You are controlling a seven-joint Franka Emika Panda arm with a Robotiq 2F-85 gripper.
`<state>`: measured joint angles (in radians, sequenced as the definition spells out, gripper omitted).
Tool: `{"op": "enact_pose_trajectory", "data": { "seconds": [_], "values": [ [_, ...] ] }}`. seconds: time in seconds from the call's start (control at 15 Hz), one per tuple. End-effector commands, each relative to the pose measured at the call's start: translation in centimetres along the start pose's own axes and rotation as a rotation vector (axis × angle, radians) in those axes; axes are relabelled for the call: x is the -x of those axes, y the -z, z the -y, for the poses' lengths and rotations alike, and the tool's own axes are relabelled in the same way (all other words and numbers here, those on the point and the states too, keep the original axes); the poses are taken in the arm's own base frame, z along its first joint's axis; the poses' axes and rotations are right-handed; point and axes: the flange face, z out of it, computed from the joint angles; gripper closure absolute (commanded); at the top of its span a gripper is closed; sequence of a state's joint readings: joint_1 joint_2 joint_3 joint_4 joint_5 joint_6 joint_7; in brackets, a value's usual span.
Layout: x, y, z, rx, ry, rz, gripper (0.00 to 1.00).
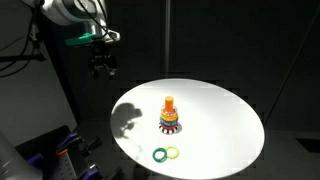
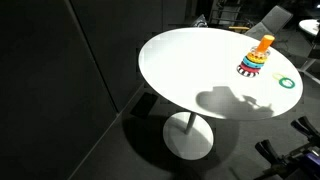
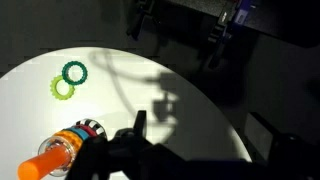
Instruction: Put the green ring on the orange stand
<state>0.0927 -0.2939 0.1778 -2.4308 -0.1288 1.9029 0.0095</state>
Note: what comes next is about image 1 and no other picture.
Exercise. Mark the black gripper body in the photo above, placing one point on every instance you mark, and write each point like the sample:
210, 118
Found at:
101, 56

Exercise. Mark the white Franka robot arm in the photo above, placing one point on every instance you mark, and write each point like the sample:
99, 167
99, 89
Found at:
63, 10

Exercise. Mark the orange stand peg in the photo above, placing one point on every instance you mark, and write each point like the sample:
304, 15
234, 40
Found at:
169, 102

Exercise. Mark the grey vertical pole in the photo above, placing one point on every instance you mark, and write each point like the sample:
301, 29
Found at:
167, 36

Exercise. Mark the black purple clamp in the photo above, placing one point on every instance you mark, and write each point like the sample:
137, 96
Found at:
75, 141
96, 171

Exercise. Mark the perforated metal board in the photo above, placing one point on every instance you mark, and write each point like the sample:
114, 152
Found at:
63, 168

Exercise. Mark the white rounded machine housing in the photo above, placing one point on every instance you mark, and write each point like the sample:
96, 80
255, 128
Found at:
15, 163

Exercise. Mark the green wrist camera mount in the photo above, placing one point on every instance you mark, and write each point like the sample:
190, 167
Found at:
80, 39

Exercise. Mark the black camera stand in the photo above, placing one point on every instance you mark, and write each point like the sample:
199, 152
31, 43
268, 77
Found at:
33, 40

